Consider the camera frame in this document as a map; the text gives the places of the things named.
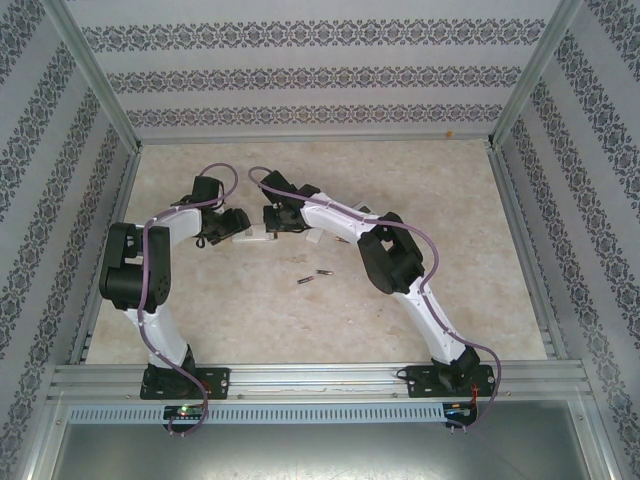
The white remote control with screen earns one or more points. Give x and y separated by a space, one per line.
364 208
252 235

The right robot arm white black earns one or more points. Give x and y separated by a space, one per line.
425 310

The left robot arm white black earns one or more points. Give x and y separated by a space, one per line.
160 330

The grey metal sheet panel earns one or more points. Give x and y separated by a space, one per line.
320 455

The aluminium back rail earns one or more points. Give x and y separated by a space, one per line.
310 139

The aluminium side rail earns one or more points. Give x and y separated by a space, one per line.
511 200
122 200

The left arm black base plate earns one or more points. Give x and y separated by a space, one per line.
217 382

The aluminium mounting rail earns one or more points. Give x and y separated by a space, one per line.
310 380

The aluminium frame post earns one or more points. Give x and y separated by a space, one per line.
100 75
532 75

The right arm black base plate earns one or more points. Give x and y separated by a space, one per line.
417 385

